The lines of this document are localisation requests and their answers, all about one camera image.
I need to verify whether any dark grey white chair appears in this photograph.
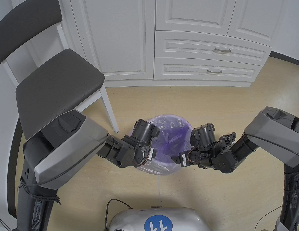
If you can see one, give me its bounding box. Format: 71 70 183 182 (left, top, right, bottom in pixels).
0 0 120 141

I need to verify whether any white wardrobe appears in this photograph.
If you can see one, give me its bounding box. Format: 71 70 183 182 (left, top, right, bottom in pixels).
10 0 287 88

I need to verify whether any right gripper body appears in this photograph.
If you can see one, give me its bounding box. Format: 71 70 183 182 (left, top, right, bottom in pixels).
172 152 191 168

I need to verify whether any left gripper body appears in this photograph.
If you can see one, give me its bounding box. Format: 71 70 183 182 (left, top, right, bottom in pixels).
146 145 157 162

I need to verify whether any black cable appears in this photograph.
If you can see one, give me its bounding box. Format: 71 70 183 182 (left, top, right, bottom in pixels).
0 219 13 231
105 199 133 229
257 206 283 231

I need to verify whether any purple plastic bag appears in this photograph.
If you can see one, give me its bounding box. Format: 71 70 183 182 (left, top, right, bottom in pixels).
131 115 196 175

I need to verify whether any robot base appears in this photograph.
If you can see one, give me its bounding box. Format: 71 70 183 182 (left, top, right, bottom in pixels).
111 207 211 231

